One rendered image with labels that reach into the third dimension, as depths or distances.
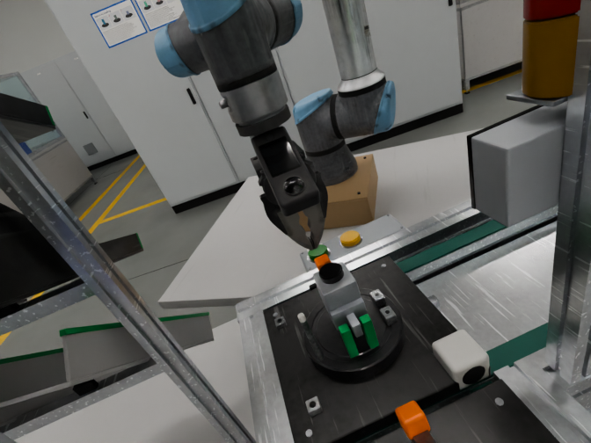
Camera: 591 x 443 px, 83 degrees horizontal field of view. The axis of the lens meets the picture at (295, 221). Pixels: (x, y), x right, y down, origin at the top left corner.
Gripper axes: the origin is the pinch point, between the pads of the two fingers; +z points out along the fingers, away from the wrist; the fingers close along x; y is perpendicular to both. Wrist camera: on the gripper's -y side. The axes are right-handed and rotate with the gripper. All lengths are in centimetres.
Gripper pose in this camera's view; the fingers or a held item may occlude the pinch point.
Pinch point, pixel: (312, 244)
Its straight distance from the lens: 51.0
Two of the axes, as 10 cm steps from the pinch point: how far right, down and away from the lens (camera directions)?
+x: -9.1, 4.0, -0.5
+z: 3.2, 8.0, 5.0
